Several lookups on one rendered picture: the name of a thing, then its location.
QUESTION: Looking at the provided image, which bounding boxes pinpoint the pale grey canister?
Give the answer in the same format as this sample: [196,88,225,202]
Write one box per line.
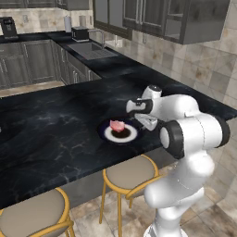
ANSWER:
[79,15,88,29]

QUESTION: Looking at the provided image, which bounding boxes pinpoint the dark blue rimmed white plate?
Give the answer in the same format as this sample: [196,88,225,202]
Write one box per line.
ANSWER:
[96,118,143,146]

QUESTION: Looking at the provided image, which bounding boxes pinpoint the grey kitchen sink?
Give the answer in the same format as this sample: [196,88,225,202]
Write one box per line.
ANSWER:
[67,41,119,61]

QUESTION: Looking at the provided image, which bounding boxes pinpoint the grey glass-door wall cupboards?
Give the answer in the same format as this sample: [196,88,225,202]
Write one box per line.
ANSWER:
[92,0,231,45]

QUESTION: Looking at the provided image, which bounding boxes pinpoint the grey base cupboards under sink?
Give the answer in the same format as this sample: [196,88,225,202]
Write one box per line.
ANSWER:
[51,41,103,86]

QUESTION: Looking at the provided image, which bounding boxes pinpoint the yellow stool with beige seat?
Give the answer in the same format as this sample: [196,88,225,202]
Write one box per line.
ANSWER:
[0,186,76,237]
[98,154,162,237]

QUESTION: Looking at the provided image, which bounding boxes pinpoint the white paper towel roll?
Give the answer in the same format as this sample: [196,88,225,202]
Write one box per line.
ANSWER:
[63,15,73,33]

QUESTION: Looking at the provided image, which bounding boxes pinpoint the silver tap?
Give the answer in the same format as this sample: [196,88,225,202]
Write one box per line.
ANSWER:
[87,28,106,50]

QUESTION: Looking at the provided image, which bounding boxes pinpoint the black toaster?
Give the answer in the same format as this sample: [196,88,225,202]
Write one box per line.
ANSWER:
[70,26,91,43]

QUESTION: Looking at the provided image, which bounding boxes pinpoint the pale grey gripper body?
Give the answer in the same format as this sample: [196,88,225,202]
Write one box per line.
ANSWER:
[133,113,159,132]

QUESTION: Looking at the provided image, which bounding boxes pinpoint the black coffee machine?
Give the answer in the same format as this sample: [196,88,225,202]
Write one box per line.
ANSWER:
[0,16,19,41]

